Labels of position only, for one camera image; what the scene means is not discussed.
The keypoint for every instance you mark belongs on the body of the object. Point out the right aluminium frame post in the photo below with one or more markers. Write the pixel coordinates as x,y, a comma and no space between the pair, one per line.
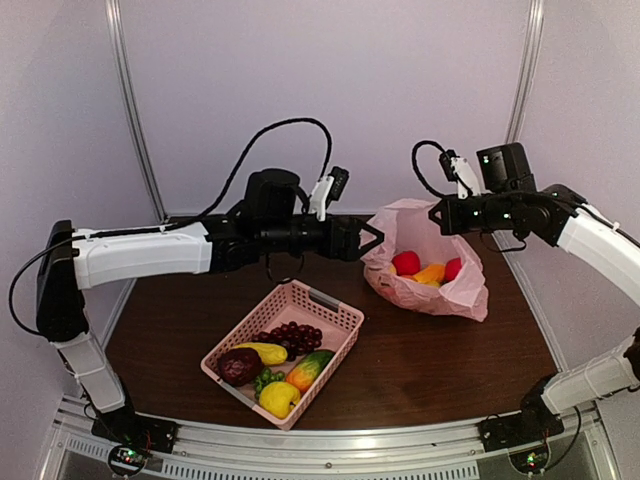
529,61

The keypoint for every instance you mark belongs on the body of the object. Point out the front aluminium rail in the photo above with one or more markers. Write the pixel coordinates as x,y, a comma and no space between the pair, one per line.
441,451

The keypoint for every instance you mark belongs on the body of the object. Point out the left aluminium frame post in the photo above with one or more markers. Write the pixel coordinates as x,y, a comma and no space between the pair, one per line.
118,40

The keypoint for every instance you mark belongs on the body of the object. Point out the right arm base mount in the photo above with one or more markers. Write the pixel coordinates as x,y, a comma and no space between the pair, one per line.
526,435

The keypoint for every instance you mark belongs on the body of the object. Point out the aluminium frame post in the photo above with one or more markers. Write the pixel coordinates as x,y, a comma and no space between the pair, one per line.
529,61
118,40

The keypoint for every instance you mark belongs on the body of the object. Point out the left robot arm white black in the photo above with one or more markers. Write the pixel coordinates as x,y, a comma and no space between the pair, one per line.
262,223

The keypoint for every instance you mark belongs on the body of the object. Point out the dark purple mangosteen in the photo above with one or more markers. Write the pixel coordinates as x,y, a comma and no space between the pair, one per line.
240,366

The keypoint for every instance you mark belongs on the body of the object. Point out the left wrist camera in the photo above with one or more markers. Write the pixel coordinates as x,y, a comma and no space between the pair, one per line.
329,188

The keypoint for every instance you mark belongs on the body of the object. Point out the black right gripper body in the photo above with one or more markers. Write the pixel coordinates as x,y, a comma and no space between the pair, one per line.
457,224

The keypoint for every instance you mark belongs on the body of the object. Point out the red grape bunch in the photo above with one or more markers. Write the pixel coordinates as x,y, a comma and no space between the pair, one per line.
296,338

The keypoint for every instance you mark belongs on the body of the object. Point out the pink plastic basket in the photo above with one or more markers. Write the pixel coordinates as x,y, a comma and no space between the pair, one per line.
292,301

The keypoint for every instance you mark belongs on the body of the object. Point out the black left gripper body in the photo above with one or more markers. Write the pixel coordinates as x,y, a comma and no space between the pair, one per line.
328,246

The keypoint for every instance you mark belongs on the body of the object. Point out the orange yellow mango in bag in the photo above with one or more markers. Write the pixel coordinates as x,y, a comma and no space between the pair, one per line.
433,274

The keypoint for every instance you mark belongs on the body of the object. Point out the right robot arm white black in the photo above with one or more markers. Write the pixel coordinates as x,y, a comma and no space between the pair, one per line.
538,201

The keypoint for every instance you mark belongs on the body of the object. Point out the green orange mango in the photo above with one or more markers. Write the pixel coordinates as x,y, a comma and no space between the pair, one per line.
307,371

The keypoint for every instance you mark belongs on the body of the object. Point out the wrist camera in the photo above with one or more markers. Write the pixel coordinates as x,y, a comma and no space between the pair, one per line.
329,188
459,171

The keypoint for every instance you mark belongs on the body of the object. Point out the pink plastic bag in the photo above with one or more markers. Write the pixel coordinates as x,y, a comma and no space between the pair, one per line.
407,227

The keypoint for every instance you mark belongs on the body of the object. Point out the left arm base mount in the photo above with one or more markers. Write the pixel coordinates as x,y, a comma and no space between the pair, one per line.
136,438

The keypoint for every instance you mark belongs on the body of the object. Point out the yellow starfruit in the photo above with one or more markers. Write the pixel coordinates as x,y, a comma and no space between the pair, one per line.
270,354

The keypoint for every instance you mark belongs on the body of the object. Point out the green grape bunch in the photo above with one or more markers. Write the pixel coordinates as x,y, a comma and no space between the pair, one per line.
266,377

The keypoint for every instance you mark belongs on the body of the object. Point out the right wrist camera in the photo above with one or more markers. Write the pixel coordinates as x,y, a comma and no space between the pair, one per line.
459,171

